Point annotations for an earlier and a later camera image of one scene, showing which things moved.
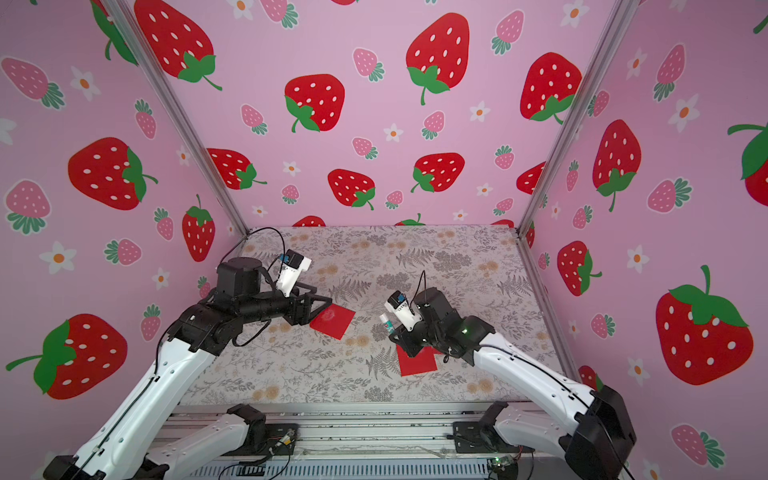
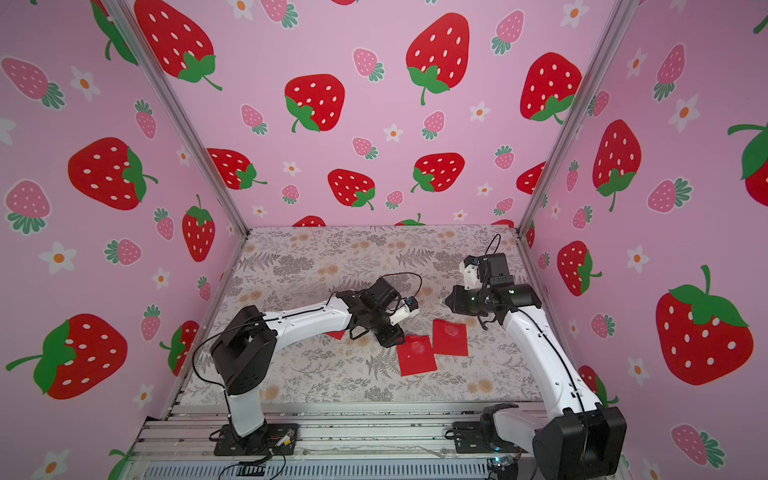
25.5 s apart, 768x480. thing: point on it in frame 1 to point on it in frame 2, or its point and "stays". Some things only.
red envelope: [424, 361] stays
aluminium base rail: [349, 441] stays
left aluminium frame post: [175, 108] stays
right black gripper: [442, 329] to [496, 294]
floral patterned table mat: [488, 272] stays
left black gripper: [304, 315] to [393, 338]
